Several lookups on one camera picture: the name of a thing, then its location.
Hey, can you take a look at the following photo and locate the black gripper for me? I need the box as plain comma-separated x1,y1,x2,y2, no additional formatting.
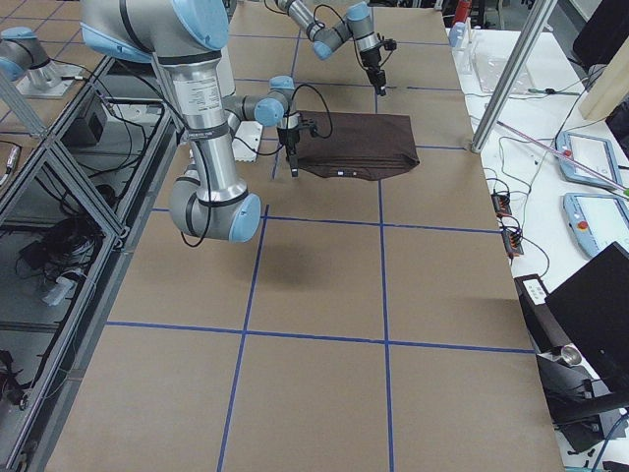
276,126,300,177
361,48,386,94

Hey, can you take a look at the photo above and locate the dark brown t-shirt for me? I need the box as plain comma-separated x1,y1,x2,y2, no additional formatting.
296,111,420,181

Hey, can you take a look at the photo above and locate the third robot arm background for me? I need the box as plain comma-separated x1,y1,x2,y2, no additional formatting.
1,27,83,98

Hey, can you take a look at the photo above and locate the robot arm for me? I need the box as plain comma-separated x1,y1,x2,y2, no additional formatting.
81,1,261,242
263,1,397,96

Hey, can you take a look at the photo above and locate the red cylinder bottle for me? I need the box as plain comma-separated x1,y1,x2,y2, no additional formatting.
453,0,473,24

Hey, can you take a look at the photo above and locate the clear plastic tray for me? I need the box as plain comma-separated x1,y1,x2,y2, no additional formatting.
473,53,534,94

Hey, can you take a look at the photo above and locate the orange black connector board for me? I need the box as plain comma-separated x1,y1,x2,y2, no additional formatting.
490,191,524,261

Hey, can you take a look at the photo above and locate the upper blue teach pendant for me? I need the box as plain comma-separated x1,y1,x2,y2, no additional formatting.
556,132,621,190

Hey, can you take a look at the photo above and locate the blue teach pendant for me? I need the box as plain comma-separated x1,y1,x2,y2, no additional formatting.
556,132,621,190
562,193,628,258

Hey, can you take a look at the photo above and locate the wooden beam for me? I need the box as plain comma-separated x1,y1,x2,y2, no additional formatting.
579,39,629,121

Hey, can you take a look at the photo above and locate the lower blue teach pendant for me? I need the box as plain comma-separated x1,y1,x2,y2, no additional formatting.
562,193,628,258

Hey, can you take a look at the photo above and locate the long reach grabber stick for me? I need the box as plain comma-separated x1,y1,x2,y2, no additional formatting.
497,120,628,196

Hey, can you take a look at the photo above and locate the white remote on box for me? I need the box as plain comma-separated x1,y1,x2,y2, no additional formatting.
523,278,546,305

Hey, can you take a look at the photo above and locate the black monitor on stand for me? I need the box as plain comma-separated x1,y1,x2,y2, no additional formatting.
538,243,628,452

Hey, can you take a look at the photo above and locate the steel cup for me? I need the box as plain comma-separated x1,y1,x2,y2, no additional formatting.
557,345,583,368

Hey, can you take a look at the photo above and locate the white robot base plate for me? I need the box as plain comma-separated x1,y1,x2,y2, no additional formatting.
232,121,263,162

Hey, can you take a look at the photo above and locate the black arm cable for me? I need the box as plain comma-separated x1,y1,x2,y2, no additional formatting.
230,83,335,158
309,3,389,70

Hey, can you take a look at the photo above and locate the grey aluminium corner post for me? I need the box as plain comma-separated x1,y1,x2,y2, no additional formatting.
470,0,557,153

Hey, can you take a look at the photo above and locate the aluminium frame side rack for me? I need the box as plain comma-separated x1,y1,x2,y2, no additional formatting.
1,58,176,471

